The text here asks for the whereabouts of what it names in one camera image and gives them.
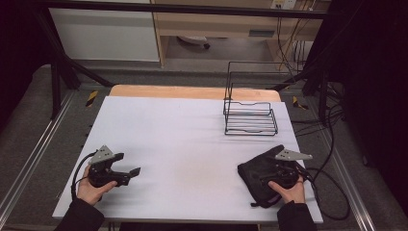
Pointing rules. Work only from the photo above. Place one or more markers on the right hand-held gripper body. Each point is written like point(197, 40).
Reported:
point(285, 171)

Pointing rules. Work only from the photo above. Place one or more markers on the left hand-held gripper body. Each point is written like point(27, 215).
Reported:
point(102, 174)

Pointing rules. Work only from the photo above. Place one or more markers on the dark grey cloth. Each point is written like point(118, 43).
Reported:
point(253, 174)

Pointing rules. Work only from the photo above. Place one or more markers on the person's left hand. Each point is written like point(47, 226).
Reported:
point(91, 192)

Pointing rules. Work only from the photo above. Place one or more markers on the person's right hand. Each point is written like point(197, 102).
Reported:
point(293, 194)

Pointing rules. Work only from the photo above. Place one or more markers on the white table cover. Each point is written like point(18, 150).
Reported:
point(179, 144)

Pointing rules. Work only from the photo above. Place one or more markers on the yellow black tape strip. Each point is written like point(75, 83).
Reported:
point(91, 98)
point(299, 103)

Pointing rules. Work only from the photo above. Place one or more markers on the black metal stand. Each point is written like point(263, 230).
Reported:
point(322, 96)
point(56, 83)

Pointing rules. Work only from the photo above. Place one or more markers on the wooden table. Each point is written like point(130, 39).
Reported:
point(179, 92)

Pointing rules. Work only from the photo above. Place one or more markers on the white cabinet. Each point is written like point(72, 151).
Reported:
point(106, 35)

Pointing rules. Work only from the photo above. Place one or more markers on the black curtain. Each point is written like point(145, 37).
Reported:
point(375, 80)
point(19, 48)

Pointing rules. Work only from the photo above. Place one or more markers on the office chair base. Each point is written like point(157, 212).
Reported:
point(194, 39)

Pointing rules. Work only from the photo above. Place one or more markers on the wooden desk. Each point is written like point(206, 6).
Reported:
point(211, 25)

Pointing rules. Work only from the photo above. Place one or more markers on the white power strip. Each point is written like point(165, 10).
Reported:
point(284, 4)

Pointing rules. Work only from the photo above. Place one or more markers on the aluminium rail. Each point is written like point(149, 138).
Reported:
point(38, 144)
point(349, 186)

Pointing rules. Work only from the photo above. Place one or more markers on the black frame bar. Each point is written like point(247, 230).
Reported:
point(179, 8)

